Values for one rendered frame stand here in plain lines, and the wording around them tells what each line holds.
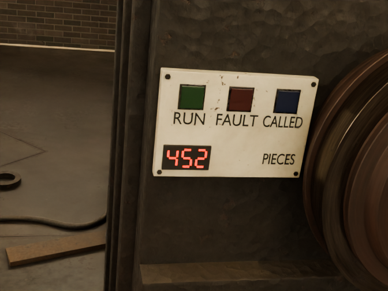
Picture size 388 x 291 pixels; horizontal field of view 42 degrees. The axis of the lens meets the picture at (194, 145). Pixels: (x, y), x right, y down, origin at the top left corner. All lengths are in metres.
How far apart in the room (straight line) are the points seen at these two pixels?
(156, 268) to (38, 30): 6.04
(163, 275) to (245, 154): 0.26
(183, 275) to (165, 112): 0.31
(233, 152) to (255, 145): 0.04
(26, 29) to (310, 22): 6.14
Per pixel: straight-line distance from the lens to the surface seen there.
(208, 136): 0.82
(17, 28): 6.87
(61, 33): 6.83
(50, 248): 2.51
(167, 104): 0.79
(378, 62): 0.81
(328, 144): 0.79
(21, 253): 2.49
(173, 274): 0.93
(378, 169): 0.77
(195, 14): 0.79
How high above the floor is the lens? 1.42
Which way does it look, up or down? 22 degrees down
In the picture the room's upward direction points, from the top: 6 degrees clockwise
